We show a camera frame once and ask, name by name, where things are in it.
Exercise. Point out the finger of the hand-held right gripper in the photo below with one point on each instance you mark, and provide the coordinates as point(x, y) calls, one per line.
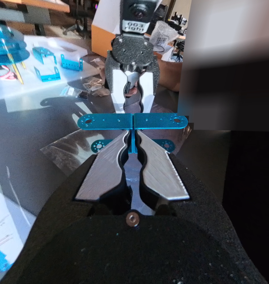
point(148, 95)
point(121, 93)

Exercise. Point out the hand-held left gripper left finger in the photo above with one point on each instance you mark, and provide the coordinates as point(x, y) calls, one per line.
point(101, 175)

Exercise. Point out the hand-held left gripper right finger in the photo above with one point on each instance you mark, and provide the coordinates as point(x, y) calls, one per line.
point(165, 175)

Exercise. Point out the blue metal bracket assembly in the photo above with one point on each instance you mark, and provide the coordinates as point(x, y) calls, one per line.
point(108, 120)

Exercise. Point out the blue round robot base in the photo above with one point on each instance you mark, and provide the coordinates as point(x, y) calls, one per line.
point(8, 44)

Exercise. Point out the pile of small screw bags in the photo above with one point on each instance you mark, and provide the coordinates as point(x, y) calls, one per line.
point(92, 84)

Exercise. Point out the bubble wrap roll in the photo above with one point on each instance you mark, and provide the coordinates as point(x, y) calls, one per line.
point(162, 33)

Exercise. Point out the large clear plastic bag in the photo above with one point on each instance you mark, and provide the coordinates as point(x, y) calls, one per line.
point(63, 151)

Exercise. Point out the black office chair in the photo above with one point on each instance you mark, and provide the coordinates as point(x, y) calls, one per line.
point(81, 17)

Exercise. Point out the white foam tray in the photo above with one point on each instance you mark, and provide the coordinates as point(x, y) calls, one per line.
point(50, 93)

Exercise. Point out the brass standoff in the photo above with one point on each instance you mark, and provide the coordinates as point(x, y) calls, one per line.
point(15, 69)
point(22, 65)

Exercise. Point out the white instruction sheet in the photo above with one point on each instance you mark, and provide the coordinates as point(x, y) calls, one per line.
point(10, 230)

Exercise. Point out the wooden edged table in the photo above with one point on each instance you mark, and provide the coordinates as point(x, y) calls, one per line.
point(28, 6)

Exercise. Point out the small blue metal bracket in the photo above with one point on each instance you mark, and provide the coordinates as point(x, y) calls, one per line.
point(72, 63)
point(48, 75)

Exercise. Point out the perforated blue metal bracket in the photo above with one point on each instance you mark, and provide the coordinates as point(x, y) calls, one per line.
point(43, 54)

